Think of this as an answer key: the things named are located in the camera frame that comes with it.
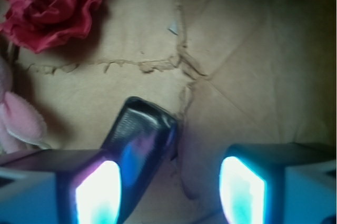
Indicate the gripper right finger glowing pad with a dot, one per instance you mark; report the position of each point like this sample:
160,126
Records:
279,183

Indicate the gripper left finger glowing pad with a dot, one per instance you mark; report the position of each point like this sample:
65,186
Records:
60,186

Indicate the pink plush bunny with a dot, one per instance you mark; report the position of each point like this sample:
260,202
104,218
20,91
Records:
21,124

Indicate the brown paper bag bin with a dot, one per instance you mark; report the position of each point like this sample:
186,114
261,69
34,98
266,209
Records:
232,71

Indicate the red crumpled paper flower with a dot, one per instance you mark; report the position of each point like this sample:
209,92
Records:
38,25

